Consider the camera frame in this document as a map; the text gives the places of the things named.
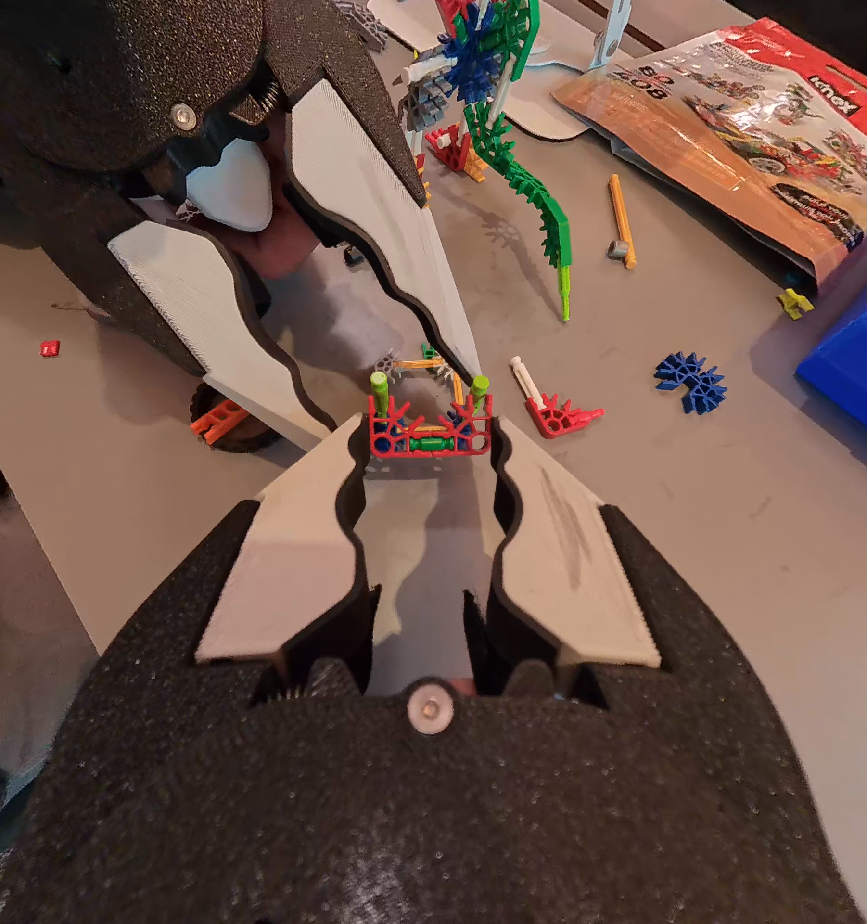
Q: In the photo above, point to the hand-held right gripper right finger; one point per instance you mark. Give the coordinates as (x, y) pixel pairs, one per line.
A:
(578, 578)

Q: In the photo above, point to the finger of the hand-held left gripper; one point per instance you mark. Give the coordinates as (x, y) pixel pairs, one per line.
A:
(369, 195)
(210, 311)

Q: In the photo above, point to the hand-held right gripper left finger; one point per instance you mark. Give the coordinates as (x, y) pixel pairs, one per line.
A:
(282, 578)

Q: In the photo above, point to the orange rod blue connector frame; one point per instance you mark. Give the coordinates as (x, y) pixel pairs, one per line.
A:
(431, 367)

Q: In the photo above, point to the red connector pair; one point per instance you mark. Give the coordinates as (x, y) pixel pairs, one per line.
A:
(470, 430)

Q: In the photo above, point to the orange ladder connector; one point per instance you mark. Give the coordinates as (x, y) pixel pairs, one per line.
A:
(220, 420)

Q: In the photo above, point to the black rubber tire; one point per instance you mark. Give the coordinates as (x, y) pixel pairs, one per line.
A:
(261, 433)

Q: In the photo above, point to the red connector white rod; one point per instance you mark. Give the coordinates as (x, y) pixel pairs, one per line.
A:
(556, 419)

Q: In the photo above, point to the small red piece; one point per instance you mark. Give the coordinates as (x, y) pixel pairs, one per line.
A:
(50, 348)

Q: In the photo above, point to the multicolour toy model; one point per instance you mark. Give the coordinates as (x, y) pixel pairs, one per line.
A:
(470, 65)

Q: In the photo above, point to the blue snowflake connector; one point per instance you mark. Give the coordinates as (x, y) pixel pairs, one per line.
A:
(689, 383)

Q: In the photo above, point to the orange rod grey end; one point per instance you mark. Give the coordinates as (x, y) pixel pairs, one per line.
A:
(621, 217)

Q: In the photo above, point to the grey fabric chair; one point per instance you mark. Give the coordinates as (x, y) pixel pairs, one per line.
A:
(22, 650)

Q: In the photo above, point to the small yellow connector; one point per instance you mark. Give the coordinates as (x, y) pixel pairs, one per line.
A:
(795, 303)

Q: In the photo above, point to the blue plastic bin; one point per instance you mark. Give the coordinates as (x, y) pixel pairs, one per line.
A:
(860, 368)

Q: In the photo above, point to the printed toy packet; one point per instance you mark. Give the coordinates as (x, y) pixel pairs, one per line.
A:
(722, 130)

